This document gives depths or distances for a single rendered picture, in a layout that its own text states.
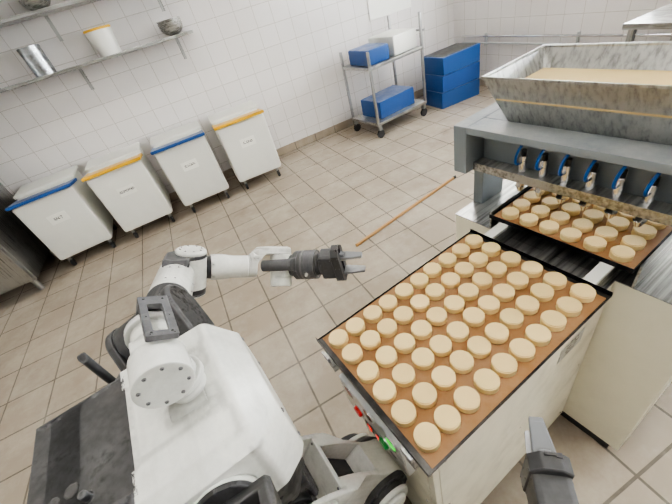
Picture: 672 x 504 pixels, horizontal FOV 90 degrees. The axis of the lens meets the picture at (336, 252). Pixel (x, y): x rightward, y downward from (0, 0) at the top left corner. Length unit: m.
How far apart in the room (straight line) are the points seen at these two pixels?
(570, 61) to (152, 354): 1.25
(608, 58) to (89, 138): 4.25
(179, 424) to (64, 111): 4.13
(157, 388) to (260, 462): 0.16
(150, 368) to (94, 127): 4.12
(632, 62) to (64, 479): 1.40
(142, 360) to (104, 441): 0.16
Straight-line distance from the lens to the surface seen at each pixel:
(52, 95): 4.47
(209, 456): 0.48
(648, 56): 1.24
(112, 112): 4.42
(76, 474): 0.59
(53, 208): 4.08
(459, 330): 0.86
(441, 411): 0.76
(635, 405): 1.49
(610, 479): 1.79
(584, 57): 1.29
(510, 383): 0.83
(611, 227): 1.20
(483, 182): 1.36
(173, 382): 0.45
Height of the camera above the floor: 1.62
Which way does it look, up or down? 38 degrees down
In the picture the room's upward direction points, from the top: 17 degrees counter-clockwise
